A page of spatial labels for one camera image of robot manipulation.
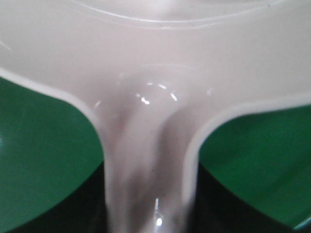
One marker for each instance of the pink plastic dustpan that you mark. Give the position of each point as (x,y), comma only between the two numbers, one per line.
(156,78)

